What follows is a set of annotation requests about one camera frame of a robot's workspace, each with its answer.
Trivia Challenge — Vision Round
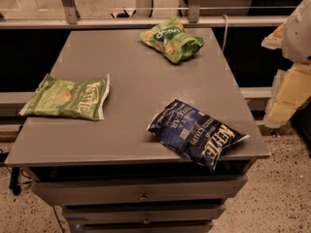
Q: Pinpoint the blue Kettle chip bag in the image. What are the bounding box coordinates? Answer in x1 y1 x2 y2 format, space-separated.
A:
147 99 249 174

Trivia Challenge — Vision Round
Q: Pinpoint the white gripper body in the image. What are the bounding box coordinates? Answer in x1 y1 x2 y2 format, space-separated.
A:
282 0 311 64

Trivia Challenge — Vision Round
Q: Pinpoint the grey metal railing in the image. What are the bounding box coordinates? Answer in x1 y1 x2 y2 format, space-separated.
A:
0 0 301 29

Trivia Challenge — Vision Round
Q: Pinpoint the green Kettle chip bag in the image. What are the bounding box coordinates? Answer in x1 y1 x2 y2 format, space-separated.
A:
19 75 110 121

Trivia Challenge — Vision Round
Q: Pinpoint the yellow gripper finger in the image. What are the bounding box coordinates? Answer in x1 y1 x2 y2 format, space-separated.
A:
263 63 311 128
261 24 285 50

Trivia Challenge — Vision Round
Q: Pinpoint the green rice chip bag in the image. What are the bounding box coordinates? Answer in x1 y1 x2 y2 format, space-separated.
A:
140 17 204 64

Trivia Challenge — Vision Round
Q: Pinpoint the white hanging cable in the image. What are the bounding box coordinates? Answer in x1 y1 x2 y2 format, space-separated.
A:
221 14 229 53

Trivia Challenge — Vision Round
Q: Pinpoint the grey drawer cabinet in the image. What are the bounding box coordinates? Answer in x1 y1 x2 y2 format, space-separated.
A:
7 28 269 233

